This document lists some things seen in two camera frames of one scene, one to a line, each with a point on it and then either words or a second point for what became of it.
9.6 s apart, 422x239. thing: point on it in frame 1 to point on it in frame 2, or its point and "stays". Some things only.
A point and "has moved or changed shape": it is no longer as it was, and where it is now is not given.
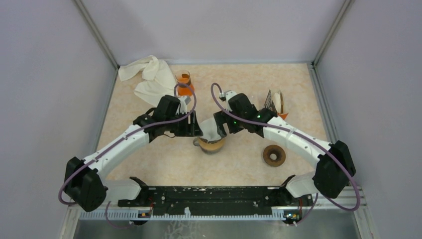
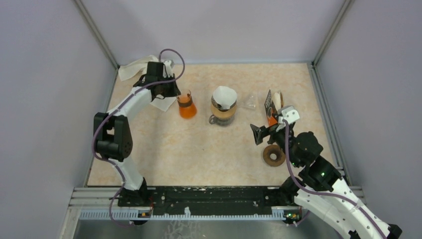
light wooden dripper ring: [211, 145] has moved or changed shape
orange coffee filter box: [275, 102] stays
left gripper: [190, 129] to [174, 91]
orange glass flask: [183, 76] has moved or changed shape
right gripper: [220, 119] to [260, 132]
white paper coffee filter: [210, 130] has moved or changed shape
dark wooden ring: [279, 153] stays
